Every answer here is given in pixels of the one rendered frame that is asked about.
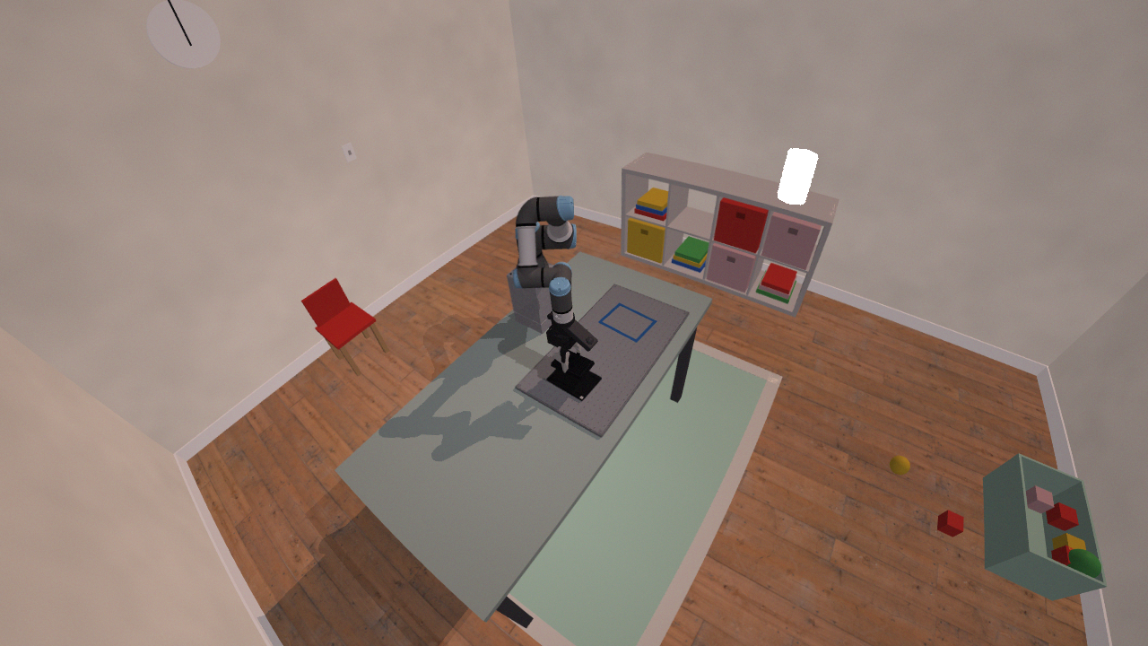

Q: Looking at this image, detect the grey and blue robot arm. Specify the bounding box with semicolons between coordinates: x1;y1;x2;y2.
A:
513;196;598;352

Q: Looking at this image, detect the blue tape outline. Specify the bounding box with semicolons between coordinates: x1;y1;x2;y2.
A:
598;303;657;343

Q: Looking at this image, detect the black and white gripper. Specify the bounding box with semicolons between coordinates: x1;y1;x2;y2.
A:
546;312;581;372

